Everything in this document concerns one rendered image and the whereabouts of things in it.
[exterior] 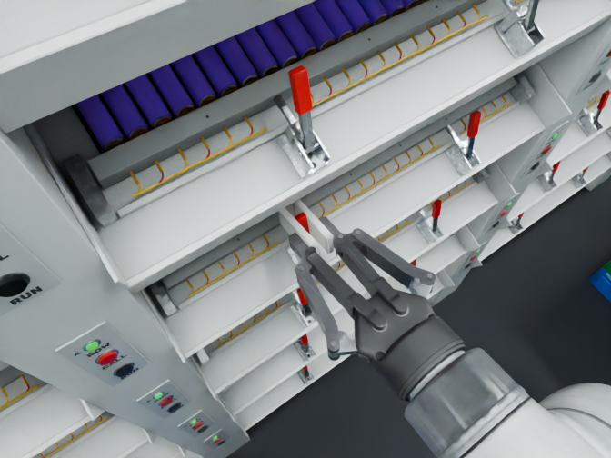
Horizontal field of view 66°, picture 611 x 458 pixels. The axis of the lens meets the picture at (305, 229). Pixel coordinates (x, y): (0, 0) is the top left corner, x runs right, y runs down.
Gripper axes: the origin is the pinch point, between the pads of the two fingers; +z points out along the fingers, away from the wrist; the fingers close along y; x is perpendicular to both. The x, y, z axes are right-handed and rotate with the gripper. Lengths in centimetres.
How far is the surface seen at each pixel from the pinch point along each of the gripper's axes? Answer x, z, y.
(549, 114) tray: -6.0, -0.8, 42.3
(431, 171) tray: -6.7, 1.9, 21.8
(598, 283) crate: -82, -14, 85
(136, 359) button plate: -0.7, -2.4, -21.3
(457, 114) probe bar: -2.4, 4.8, 28.6
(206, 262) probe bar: -2.4, 4.6, -10.6
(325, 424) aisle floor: -82, 0, -1
